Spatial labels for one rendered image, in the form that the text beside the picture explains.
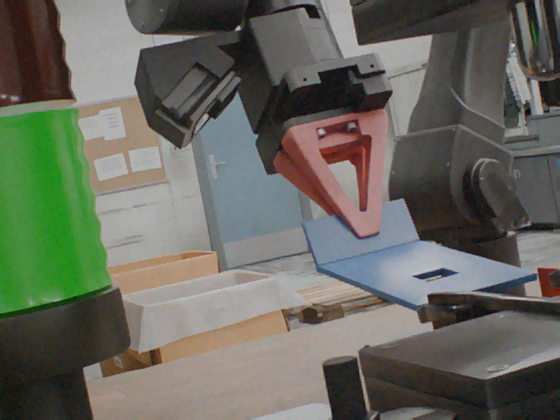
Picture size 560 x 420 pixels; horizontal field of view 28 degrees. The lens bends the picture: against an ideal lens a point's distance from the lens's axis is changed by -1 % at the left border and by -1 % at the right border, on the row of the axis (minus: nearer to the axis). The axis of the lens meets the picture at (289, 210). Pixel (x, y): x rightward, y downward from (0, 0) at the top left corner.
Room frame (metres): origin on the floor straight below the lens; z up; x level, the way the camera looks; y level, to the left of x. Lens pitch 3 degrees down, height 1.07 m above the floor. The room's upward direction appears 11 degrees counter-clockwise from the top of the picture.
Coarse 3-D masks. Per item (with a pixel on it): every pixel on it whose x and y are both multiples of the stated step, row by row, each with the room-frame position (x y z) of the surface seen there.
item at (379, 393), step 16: (368, 384) 0.45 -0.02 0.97; (384, 384) 0.43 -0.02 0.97; (368, 400) 0.45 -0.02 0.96; (384, 400) 0.44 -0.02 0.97; (400, 400) 0.42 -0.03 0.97; (416, 400) 0.41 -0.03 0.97; (432, 400) 0.40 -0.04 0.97; (448, 400) 0.39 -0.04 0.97; (528, 400) 0.37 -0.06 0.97; (544, 400) 0.37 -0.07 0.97; (464, 416) 0.38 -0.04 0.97; (480, 416) 0.37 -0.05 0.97; (496, 416) 0.36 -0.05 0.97; (512, 416) 0.36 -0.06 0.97; (528, 416) 0.36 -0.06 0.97; (544, 416) 0.37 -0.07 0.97
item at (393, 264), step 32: (320, 224) 0.70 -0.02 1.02; (384, 224) 0.71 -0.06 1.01; (320, 256) 0.69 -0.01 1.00; (352, 256) 0.70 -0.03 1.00; (384, 256) 0.68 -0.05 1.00; (416, 256) 0.67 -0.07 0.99; (448, 256) 0.66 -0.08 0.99; (384, 288) 0.61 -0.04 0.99; (416, 288) 0.60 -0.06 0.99; (448, 288) 0.58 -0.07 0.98; (480, 288) 0.57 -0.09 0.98
